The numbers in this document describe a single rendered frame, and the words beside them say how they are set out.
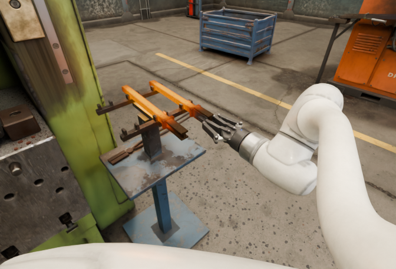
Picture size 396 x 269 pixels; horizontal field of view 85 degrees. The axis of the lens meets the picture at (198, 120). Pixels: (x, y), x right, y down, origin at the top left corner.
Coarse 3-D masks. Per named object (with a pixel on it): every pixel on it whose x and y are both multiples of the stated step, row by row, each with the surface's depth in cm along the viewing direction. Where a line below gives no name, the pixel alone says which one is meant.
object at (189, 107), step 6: (150, 84) 101; (156, 84) 98; (162, 90) 94; (168, 90) 93; (168, 96) 92; (174, 96) 89; (180, 96) 89; (174, 102) 89; (180, 102) 86; (186, 102) 85; (186, 108) 84; (192, 108) 80; (198, 108) 80; (192, 114) 81; (204, 114) 76; (210, 114) 76; (210, 120) 77
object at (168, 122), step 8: (128, 88) 95; (136, 96) 89; (144, 104) 84; (152, 104) 84; (152, 112) 80; (160, 112) 79; (160, 120) 77; (168, 120) 74; (168, 128) 75; (176, 128) 71; (184, 128) 71; (176, 136) 72; (184, 136) 70
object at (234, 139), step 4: (228, 128) 72; (236, 128) 72; (240, 128) 67; (244, 128) 68; (224, 132) 70; (232, 132) 70; (236, 132) 66; (240, 132) 66; (244, 132) 66; (248, 132) 66; (224, 136) 68; (228, 136) 68; (232, 136) 66; (236, 136) 65; (240, 136) 65; (244, 136) 64; (228, 140) 67; (232, 140) 66; (236, 140) 65; (240, 140) 64; (232, 144) 66; (236, 144) 65; (232, 148) 68; (236, 148) 66
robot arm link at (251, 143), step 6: (252, 132) 65; (246, 138) 63; (252, 138) 62; (258, 138) 62; (264, 138) 63; (240, 144) 65; (246, 144) 62; (252, 144) 61; (258, 144) 61; (240, 150) 63; (246, 150) 62; (252, 150) 61; (240, 156) 65; (246, 156) 62; (252, 156) 61
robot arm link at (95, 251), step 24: (24, 264) 9; (48, 264) 8; (72, 264) 8; (96, 264) 8; (120, 264) 8; (144, 264) 8; (168, 264) 8; (192, 264) 8; (216, 264) 8; (240, 264) 8; (264, 264) 9
